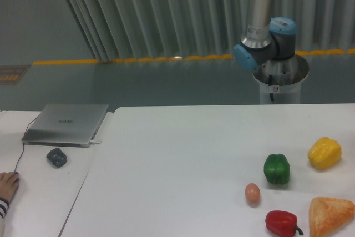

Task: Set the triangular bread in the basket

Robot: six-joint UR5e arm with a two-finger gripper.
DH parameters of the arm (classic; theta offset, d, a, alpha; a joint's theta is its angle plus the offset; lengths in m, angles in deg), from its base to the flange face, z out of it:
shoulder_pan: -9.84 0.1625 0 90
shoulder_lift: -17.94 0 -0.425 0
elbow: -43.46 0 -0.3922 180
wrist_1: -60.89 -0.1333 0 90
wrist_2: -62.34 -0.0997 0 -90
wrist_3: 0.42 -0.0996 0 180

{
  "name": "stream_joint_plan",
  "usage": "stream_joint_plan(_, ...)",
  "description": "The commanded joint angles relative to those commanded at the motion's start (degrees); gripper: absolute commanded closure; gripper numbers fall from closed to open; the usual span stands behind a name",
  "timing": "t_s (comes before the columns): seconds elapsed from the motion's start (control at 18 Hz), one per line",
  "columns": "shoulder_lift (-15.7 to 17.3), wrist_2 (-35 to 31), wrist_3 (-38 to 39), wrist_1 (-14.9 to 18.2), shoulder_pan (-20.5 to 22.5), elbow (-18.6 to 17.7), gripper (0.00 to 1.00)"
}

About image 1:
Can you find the yellow bell pepper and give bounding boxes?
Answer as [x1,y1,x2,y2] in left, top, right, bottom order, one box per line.
[308,137,342,170]

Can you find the person's hand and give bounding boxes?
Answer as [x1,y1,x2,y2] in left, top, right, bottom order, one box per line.
[0,172,19,204]

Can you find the black mouse cable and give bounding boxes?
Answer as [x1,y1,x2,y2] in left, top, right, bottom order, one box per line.
[13,117,41,173]

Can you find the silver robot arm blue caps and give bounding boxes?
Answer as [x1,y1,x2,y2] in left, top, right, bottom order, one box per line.
[234,0,296,70]

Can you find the white usb plug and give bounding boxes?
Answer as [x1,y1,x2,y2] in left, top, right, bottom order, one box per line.
[90,139,102,145]

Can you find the green bell pepper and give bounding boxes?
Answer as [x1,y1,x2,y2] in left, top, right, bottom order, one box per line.
[263,154,291,185]

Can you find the red bell pepper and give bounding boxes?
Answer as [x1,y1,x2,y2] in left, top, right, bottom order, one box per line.
[265,210,304,237]

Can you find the silver closed laptop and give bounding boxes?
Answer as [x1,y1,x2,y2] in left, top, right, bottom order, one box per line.
[22,104,108,148]

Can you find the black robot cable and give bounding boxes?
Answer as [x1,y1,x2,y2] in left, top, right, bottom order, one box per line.
[267,74,275,104]

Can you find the brown egg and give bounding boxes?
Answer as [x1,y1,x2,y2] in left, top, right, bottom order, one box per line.
[245,183,261,204]

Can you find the small black plastic gadget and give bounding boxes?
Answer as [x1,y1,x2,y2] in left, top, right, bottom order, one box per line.
[46,148,67,168]

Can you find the triangular bread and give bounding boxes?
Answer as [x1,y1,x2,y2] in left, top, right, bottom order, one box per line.
[308,197,354,236]

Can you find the striped sleeve forearm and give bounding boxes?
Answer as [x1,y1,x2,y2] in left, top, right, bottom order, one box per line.
[0,198,9,237]

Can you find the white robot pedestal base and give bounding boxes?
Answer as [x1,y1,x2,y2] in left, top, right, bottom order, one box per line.
[252,54,310,104]

